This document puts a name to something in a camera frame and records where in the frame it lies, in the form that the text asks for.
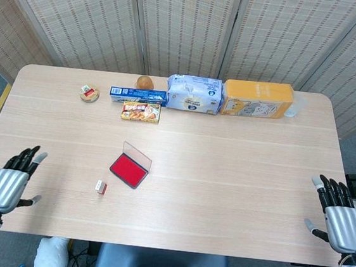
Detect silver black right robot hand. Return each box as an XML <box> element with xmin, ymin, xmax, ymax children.
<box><xmin>300</xmin><ymin>173</ymin><xmax>356</xmax><ymax>256</ymax></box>

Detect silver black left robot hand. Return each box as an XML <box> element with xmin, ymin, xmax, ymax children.
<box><xmin>0</xmin><ymin>141</ymin><xmax>49</xmax><ymax>218</ymax></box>

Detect small red white stamp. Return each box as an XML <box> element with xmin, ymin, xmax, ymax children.
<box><xmin>93</xmin><ymin>179</ymin><xmax>109</xmax><ymax>196</ymax></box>

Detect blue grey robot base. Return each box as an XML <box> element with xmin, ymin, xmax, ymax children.
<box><xmin>92</xmin><ymin>242</ymin><xmax>232</xmax><ymax>267</ymax></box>

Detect red ink pad clear lid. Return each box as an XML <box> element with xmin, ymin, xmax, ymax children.
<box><xmin>107</xmin><ymin>139</ymin><xmax>155</xmax><ymax>191</ymax></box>

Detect white plastic bag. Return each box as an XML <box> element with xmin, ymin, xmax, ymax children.
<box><xmin>33</xmin><ymin>235</ymin><xmax>72</xmax><ymax>267</ymax></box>

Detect round tan wooden box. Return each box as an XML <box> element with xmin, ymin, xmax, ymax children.
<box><xmin>79</xmin><ymin>84</ymin><xmax>101</xmax><ymax>104</ymax></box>

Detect yellow curry food box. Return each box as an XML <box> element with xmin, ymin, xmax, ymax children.
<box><xmin>120</xmin><ymin>100</ymin><xmax>162</xmax><ymax>125</ymax></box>

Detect yellow cat tissue pack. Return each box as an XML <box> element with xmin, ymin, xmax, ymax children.
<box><xmin>218</xmin><ymin>77</ymin><xmax>297</xmax><ymax>122</ymax></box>

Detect blue toothpaste box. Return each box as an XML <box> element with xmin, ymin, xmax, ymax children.
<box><xmin>109</xmin><ymin>84</ymin><xmax>169</xmax><ymax>108</ymax></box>

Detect round brown onion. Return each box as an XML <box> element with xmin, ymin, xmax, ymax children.
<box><xmin>135</xmin><ymin>74</ymin><xmax>155</xmax><ymax>91</ymax></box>

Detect woven folding screen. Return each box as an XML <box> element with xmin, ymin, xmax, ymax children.
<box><xmin>0</xmin><ymin>0</ymin><xmax>356</xmax><ymax>140</ymax></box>

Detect blue white tissue pack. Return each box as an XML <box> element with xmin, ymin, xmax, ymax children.
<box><xmin>163</xmin><ymin>72</ymin><xmax>225</xmax><ymax>116</ymax></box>

